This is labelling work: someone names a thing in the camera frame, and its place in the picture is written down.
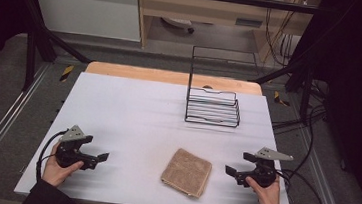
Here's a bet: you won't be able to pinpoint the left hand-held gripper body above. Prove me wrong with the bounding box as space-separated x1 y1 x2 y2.
53 122 95 172

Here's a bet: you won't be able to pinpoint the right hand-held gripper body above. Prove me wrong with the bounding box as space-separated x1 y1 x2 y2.
239 144 296 192

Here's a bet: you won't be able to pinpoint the person's right hand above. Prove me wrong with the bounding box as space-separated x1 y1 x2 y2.
243 173 286 204

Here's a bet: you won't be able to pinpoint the person's left hand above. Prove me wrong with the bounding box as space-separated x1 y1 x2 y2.
40 141 87 191

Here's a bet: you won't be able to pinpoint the folded beige towel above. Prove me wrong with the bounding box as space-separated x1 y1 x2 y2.
158 146 214 200

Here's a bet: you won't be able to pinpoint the white table cover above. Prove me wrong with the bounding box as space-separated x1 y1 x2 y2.
12 66 307 204

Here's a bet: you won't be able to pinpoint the black metal stand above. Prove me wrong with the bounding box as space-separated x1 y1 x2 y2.
249 52 333 125
3 0 97 98

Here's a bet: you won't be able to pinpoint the wooden table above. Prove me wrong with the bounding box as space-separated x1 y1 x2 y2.
84 60 266 97

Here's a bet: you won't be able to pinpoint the white cabinet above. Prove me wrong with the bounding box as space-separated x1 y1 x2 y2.
25 0 146 43

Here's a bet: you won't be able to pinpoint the office chair base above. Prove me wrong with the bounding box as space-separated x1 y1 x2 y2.
160 16 197 35

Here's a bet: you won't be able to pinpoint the wooden desk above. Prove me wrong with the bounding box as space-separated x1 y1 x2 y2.
129 0 323 68

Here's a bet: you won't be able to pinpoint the left hand-held gripper cable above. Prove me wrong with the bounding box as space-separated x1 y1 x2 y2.
34 128 68 185

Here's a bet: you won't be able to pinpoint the hand-held gripper cable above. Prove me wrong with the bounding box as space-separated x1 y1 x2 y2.
272 167 328 204
34 128 68 185

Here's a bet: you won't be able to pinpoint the aluminium floor rail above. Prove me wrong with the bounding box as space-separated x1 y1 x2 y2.
0 58 52 188
288 124 360 204

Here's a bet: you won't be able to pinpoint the right hand-held gripper cable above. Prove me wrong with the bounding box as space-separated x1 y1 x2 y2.
272 167 328 204

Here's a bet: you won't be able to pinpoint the black wire rack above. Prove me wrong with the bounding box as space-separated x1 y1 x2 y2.
183 45 261 130

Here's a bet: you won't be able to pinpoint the black floor cables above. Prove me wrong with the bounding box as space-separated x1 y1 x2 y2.
265 75 331 184

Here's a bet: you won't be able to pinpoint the hanging desk cables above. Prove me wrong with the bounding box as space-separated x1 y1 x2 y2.
260 0 313 70

